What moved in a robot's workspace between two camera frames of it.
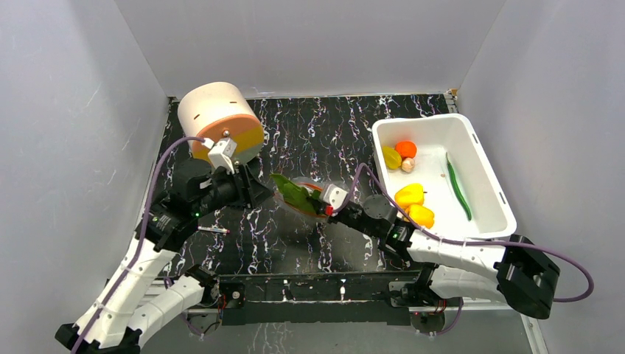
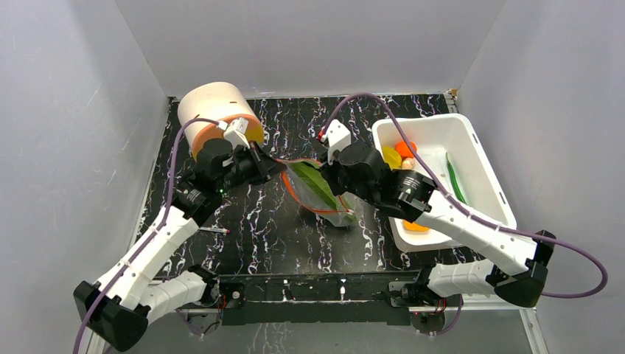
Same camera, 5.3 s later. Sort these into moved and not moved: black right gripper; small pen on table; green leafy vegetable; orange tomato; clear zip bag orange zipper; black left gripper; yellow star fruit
Moved: green leafy vegetable; clear zip bag orange zipper; black left gripper; black right gripper
Not moved: small pen on table; orange tomato; yellow star fruit
